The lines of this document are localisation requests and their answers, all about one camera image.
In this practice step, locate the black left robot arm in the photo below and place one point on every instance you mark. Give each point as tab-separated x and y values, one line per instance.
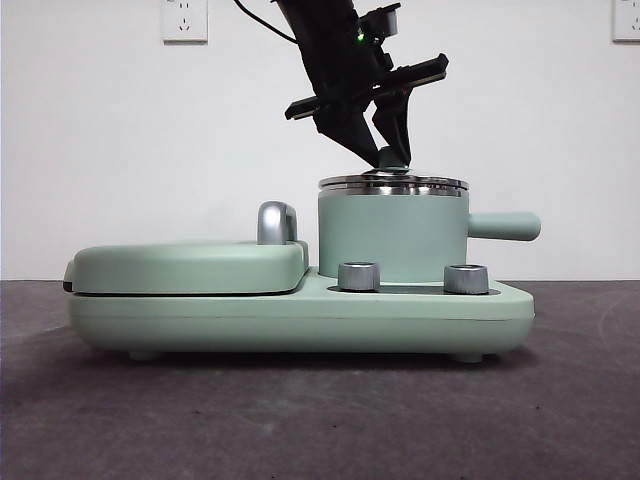
325	50

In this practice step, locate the mint green breakfast cooker base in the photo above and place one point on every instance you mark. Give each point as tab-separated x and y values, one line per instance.
300	325

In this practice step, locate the mint green hinged grill lid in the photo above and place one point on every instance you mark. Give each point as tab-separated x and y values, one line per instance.
175	270

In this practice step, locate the silver control knob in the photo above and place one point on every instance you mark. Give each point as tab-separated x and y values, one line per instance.
359	277
466	280

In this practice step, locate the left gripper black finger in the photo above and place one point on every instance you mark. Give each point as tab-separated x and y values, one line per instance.
397	130
350	130

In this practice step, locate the glass pot lid green knob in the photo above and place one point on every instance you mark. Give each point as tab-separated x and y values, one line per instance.
390	185

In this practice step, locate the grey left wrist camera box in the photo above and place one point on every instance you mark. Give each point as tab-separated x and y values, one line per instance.
390	22

